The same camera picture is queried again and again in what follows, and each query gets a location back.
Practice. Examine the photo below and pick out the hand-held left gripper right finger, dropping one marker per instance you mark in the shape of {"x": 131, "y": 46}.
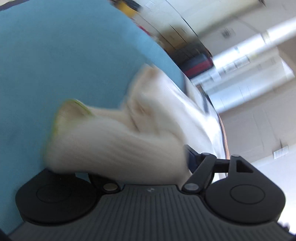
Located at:
{"x": 190, "y": 160}

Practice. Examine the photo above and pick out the bed with blue striped sheet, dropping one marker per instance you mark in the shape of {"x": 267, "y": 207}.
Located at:
{"x": 57, "y": 58}

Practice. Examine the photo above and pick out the cream frog-print garment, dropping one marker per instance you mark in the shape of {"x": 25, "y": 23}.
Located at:
{"x": 104, "y": 143}

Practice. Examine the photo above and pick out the yellow trash bin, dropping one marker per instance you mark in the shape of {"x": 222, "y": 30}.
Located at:
{"x": 128, "y": 8}

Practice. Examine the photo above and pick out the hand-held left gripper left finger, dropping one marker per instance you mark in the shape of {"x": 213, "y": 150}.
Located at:
{"x": 99, "y": 184}

